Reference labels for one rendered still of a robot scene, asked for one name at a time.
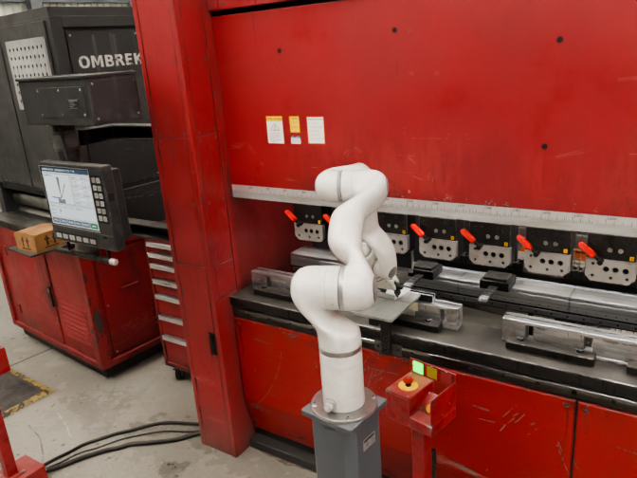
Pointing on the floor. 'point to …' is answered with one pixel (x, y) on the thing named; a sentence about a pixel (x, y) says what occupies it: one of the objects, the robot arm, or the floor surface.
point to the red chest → (167, 305)
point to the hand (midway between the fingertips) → (391, 290)
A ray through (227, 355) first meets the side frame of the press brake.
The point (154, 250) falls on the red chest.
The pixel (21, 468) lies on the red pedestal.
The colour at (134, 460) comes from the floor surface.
